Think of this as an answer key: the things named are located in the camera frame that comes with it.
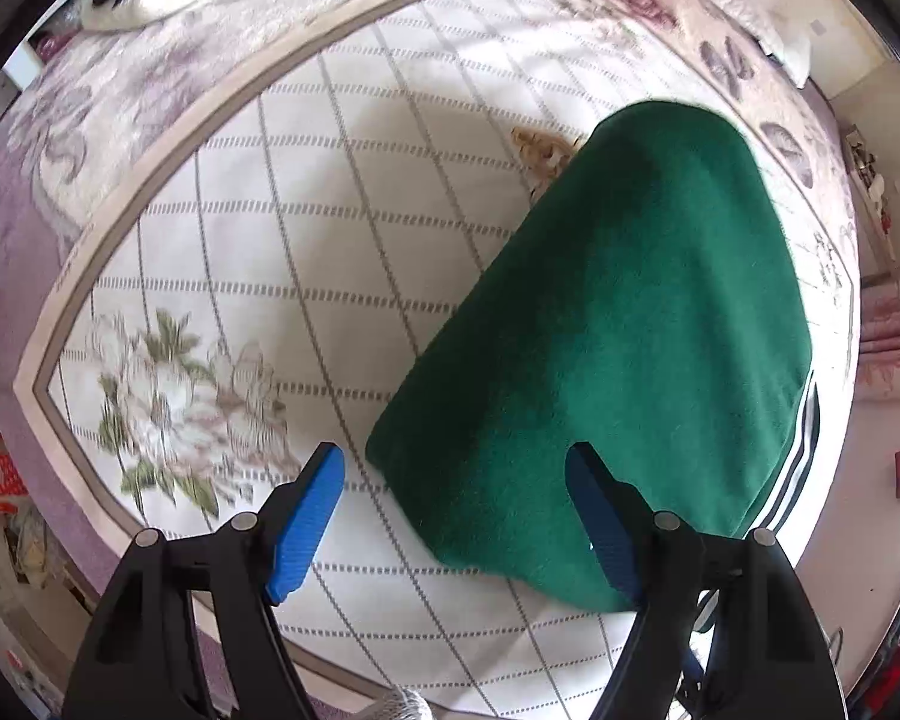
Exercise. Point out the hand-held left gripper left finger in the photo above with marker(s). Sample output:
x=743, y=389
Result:
x=307, y=521

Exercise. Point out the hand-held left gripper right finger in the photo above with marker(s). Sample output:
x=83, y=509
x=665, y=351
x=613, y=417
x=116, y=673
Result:
x=604, y=517

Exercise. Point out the green and cream varsity jacket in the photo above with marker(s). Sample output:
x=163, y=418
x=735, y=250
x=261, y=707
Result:
x=607, y=345

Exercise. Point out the floral printed bed cover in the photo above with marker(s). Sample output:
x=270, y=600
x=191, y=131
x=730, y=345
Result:
x=270, y=240

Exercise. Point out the white pillow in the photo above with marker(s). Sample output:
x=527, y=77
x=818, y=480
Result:
x=765, y=15

